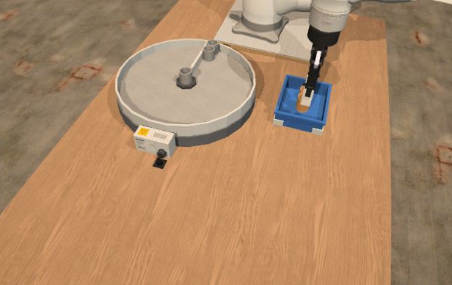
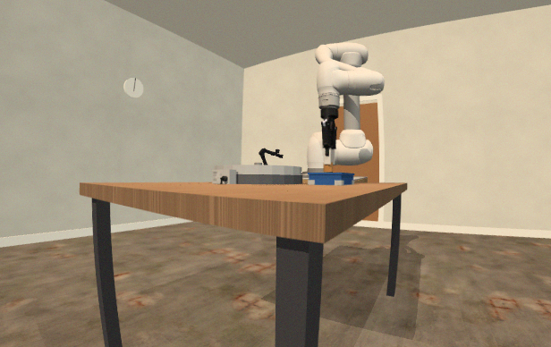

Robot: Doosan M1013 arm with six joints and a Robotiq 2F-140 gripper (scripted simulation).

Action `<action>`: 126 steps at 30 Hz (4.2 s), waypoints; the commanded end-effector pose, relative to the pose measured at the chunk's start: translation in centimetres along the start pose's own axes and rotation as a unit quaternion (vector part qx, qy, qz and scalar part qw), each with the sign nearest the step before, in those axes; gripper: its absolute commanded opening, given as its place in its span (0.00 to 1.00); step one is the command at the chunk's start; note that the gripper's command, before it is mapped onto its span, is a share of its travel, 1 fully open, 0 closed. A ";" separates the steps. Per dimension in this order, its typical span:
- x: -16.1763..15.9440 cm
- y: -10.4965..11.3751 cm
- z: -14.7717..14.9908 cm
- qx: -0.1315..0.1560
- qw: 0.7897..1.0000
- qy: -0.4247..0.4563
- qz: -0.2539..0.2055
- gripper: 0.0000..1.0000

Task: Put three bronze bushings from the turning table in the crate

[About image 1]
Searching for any blue square tray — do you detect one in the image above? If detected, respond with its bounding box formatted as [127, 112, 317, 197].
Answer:
[273, 74, 332, 136]

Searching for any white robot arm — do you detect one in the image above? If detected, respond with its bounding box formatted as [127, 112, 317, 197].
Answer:
[229, 0, 417, 44]

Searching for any grey metal bushing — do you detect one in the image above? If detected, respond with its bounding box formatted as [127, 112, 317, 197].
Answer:
[207, 40, 219, 55]
[179, 67, 192, 84]
[203, 46, 215, 62]

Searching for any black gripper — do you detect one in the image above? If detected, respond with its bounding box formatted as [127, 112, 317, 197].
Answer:
[300, 25, 340, 106]

